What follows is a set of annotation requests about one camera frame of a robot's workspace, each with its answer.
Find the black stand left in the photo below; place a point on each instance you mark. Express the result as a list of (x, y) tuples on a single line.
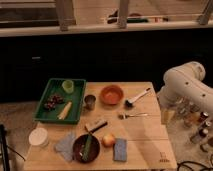
[(3, 148)]

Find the dark grape bunch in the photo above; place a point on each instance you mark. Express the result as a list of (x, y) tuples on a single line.
[(52, 102)]

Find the red yellow apple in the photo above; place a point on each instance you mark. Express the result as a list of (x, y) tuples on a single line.
[(108, 140)]

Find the green plastic tray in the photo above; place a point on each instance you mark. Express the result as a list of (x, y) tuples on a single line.
[(59, 107)]

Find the pale corn cob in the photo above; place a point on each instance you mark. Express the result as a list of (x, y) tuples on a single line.
[(65, 111)]

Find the silver metal fork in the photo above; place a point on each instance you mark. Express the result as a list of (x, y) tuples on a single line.
[(126, 116)]

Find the dark brown plate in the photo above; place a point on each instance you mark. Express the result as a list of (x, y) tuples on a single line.
[(79, 145)]

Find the green vegetable stick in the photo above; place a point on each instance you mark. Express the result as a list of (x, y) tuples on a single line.
[(87, 148)]

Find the green plastic cup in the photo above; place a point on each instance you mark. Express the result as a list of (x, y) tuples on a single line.
[(68, 86)]

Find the small metal cup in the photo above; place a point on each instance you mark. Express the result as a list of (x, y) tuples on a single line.
[(90, 101)]

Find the orange bowl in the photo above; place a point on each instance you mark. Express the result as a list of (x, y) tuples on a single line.
[(111, 95)]

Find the wooden block brush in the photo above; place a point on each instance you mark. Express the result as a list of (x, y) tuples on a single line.
[(92, 127)]

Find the grey crumpled cloth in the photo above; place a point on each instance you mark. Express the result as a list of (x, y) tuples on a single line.
[(65, 146)]

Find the spice bottle with dark cap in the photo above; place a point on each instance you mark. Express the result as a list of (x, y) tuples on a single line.
[(198, 136)]

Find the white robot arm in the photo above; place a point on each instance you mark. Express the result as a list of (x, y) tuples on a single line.
[(185, 81)]

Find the blue sponge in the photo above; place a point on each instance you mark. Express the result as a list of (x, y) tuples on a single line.
[(120, 150)]

